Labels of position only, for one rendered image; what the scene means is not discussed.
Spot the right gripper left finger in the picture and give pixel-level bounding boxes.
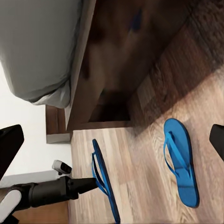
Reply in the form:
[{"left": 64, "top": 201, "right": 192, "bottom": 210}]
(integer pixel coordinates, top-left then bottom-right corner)
[{"left": 0, "top": 124, "right": 24, "bottom": 180}]

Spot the sandal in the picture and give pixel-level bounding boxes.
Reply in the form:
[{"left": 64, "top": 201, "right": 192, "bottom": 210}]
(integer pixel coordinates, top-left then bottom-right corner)
[
  {"left": 163, "top": 118, "right": 199, "bottom": 207},
  {"left": 92, "top": 139, "right": 120, "bottom": 224}
]

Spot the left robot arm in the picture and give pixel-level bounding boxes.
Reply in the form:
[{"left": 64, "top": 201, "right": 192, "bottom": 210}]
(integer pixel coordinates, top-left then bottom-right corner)
[{"left": 0, "top": 160, "right": 98, "bottom": 224}]

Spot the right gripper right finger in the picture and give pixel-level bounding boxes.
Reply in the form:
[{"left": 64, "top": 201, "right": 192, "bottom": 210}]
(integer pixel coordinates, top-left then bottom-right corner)
[{"left": 209, "top": 124, "right": 224, "bottom": 162}]

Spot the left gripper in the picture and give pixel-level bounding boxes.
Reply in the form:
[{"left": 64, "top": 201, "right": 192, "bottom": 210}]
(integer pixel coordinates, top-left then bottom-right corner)
[{"left": 42, "top": 175, "right": 98, "bottom": 205}]

